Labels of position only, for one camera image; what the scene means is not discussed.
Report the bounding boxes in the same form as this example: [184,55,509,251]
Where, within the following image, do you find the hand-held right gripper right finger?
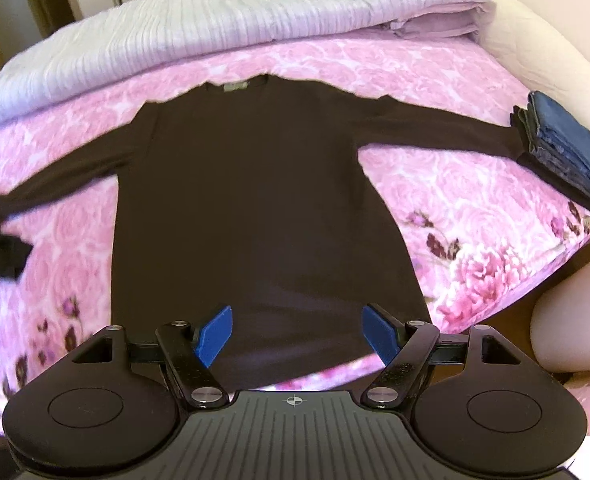
[362,303,543,409]

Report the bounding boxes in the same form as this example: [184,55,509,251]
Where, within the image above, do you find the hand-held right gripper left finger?
[50,304,234,409]

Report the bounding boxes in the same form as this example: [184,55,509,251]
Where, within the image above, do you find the dark purple long-sleeve shirt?
[0,74,528,392]

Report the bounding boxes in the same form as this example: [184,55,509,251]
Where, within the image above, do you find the pink floral bed sheet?
[0,35,590,436]

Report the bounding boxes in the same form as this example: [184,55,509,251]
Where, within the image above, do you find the folded dark pants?
[511,105,590,219]

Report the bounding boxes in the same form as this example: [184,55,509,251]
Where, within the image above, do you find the folded blue jeans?
[527,91,590,203]

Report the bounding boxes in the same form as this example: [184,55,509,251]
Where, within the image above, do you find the lilac folded blanket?
[385,2,498,41]

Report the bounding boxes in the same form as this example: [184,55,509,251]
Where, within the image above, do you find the white ribbed quilt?
[0,0,496,136]

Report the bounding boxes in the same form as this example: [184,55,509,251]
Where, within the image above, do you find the cream padded bed frame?
[480,0,590,376]

